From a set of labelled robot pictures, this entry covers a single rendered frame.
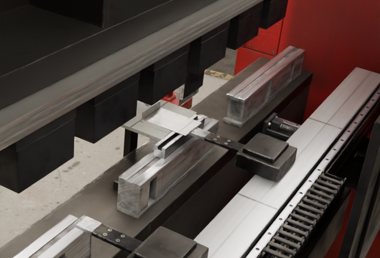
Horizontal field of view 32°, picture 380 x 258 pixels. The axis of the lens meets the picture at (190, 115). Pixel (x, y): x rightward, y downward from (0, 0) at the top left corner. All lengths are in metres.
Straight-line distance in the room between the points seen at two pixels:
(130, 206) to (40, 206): 1.54
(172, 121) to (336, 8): 0.87
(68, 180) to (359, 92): 1.63
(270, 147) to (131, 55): 0.78
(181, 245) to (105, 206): 0.39
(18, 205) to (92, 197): 1.47
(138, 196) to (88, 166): 1.82
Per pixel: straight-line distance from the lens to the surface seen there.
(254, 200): 1.46
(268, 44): 2.46
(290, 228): 1.31
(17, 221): 2.97
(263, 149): 1.56
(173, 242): 1.24
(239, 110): 1.96
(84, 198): 1.61
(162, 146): 1.60
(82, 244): 1.37
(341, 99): 2.00
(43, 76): 0.74
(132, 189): 1.51
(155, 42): 0.89
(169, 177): 1.62
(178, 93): 1.58
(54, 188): 3.16
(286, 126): 2.04
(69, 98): 0.75
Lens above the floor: 1.82
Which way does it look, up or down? 28 degrees down
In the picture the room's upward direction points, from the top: 7 degrees clockwise
